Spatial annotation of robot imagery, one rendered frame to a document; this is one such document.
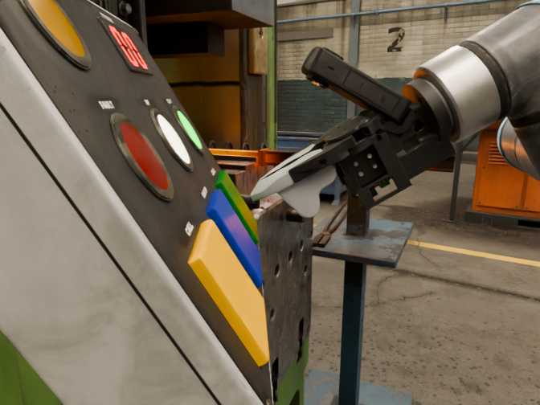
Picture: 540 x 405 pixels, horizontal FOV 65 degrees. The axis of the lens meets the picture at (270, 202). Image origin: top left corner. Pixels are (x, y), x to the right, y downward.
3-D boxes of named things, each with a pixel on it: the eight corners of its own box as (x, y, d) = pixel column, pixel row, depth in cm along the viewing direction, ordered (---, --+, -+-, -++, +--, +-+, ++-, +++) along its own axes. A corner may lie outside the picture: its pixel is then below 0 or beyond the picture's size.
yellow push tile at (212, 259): (265, 300, 31) (211, 216, 29) (271, 362, 24) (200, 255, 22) (244, 312, 31) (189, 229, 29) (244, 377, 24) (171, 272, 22)
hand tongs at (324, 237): (346, 200, 179) (346, 198, 179) (356, 201, 178) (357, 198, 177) (310, 246, 124) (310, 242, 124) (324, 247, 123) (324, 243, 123)
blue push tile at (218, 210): (260, 252, 41) (219, 187, 39) (264, 286, 34) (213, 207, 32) (244, 261, 41) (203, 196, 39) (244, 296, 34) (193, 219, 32)
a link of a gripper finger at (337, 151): (296, 186, 41) (376, 141, 41) (288, 173, 41) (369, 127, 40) (291, 177, 46) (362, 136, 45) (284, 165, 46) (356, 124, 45)
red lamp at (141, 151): (190, 188, 27) (187, 117, 26) (143, 206, 22) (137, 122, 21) (149, 184, 28) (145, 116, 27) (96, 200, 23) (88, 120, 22)
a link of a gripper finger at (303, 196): (275, 243, 44) (353, 198, 43) (245, 195, 43) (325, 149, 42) (272, 233, 47) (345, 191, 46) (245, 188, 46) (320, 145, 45)
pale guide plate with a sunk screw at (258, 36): (267, 74, 122) (267, 10, 118) (255, 72, 114) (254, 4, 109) (260, 74, 122) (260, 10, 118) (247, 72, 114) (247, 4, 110)
